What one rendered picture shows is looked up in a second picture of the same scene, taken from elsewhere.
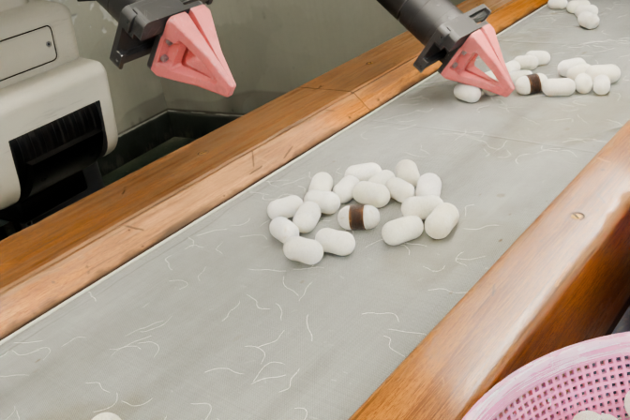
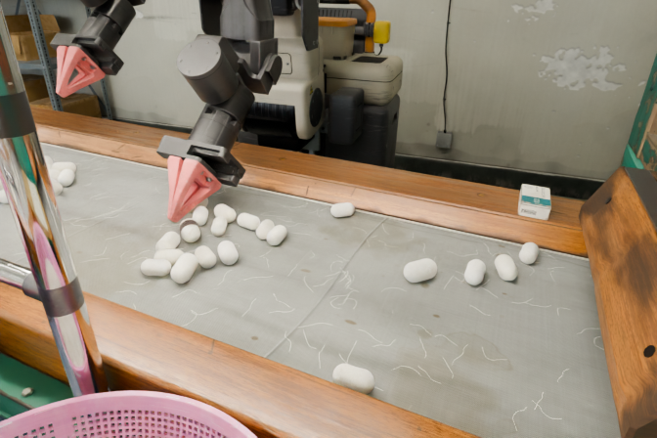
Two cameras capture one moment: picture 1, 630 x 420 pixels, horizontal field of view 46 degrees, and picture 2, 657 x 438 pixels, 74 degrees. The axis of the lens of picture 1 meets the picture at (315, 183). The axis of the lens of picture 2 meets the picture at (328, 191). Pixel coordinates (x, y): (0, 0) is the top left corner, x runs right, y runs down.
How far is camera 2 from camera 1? 1.12 m
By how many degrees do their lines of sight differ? 63
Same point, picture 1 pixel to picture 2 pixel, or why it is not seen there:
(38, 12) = (287, 45)
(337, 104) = not seen: hidden behind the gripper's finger
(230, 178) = (104, 146)
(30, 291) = not seen: hidden behind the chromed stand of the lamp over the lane
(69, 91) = (276, 92)
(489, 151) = (71, 220)
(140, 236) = (56, 138)
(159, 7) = (63, 39)
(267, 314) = not seen: outside the picture
